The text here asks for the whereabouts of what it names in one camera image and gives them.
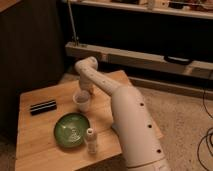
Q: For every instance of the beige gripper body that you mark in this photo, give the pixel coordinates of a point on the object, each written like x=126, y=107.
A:
x=86, y=85

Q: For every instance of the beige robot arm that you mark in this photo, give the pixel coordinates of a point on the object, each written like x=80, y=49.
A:
x=140, y=146

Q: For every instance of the green ceramic plate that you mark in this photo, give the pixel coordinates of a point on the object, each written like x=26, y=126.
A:
x=70, y=129

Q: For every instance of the long beige wooden beam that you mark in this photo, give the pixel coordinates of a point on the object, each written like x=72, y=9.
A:
x=197, y=69

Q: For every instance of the metal pole stand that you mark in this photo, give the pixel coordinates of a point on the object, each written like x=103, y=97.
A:
x=75, y=37

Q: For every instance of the white spice bottle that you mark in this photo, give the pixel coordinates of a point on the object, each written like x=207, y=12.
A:
x=91, y=141

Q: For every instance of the black striped box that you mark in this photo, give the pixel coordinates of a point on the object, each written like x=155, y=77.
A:
x=43, y=107

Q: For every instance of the wooden table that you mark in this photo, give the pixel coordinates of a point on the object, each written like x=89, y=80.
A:
x=36, y=147

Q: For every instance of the upper wooden shelf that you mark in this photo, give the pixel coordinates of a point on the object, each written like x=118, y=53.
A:
x=150, y=6

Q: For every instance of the black handle clamp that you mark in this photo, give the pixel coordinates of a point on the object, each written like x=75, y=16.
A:
x=178, y=60

